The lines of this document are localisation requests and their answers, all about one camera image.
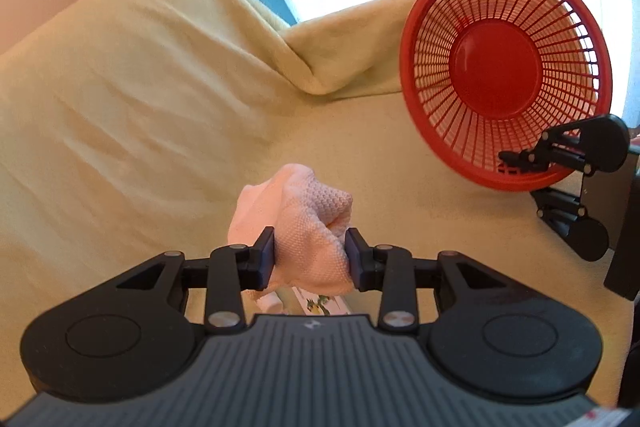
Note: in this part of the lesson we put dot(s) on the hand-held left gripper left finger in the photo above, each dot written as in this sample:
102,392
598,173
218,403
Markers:
267,259

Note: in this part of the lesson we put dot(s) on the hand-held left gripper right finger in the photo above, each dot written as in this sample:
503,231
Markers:
354,259

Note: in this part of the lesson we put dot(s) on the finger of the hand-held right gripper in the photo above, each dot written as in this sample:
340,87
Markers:
557,209
525,159

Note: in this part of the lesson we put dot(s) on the pink white woven cloth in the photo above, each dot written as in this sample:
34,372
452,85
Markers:
305,217

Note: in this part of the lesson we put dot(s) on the white medicine box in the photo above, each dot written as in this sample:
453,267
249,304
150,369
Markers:
315,304

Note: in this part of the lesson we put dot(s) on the red plastic mesh basket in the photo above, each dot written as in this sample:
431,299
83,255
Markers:
495,62

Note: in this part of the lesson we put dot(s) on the yellow blanket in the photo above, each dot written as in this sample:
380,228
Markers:
125,107

